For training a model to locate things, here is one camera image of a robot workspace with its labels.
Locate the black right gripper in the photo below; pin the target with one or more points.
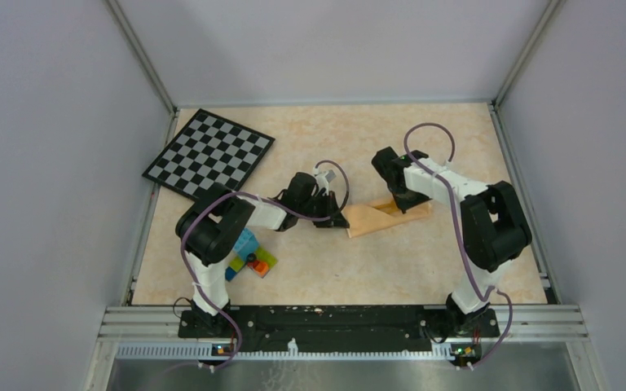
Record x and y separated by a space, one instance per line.
405 205

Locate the orange cloth napkin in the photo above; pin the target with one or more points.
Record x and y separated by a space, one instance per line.
366 220

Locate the colourful toy block pile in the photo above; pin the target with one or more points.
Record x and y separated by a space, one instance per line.
251 259

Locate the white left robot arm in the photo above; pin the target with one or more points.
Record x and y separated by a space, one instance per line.
214 228

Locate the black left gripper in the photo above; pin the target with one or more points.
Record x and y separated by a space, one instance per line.
330 202

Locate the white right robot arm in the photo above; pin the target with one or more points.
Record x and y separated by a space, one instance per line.
491 228

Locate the black white checkerboard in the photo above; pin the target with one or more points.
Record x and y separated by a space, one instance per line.
209 149

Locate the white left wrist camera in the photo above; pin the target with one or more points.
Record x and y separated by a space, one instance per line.
323 179

